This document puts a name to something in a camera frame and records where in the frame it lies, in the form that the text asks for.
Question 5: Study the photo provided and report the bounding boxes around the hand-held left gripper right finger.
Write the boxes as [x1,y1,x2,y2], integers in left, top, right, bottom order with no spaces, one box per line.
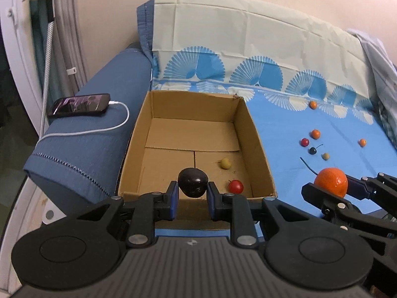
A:
[207,181,307,249]

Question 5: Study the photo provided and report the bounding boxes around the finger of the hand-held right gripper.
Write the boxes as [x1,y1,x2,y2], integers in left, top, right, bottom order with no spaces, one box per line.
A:
[346,172,397,201]
[301,183,390,240]

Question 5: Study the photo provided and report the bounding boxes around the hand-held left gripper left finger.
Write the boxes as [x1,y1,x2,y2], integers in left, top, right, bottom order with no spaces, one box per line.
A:
[82,180,180,249]

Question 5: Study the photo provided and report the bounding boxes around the large orange mandarin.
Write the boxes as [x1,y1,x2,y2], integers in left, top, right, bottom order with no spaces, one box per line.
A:
[314,167,348,198]

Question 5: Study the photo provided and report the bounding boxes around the dark purple plum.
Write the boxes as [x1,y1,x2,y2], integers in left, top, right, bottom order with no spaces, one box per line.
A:
[178,168,208,198]

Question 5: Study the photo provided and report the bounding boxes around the brown cardboard box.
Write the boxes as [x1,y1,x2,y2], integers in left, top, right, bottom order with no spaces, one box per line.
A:
[115,90,278,231]

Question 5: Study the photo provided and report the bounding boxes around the loose green stem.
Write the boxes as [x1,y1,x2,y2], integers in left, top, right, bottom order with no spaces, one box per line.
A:
[299,157,318,175]

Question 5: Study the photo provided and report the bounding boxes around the pale blue cloth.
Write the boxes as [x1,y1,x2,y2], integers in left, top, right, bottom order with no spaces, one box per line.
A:
[347,28,397,149]

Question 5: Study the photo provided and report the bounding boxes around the black smartphone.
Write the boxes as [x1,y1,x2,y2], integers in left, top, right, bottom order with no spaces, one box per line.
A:
[46,93,111,118]

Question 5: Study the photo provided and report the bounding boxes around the blue fan-print sheet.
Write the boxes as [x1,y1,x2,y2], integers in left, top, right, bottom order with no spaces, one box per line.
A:
[136,0,397,239]

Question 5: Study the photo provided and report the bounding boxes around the blue sofa armrest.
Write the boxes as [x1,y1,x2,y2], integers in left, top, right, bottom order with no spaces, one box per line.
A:
[23,43,152,218]

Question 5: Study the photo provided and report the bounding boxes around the grey curtain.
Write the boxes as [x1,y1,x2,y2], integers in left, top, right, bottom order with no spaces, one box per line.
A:
[56,0,89,100]

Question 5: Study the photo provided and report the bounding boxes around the white charging cable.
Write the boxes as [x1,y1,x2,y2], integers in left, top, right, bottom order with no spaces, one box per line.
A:
[37,100,130,145]

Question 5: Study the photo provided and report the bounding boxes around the garment steamer with braided hose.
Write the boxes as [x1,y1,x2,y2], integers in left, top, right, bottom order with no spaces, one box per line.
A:
[39,0,63,139]

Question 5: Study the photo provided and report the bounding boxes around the white door frame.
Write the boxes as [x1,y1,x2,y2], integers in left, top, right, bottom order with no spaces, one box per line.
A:
[0,0,47,131]

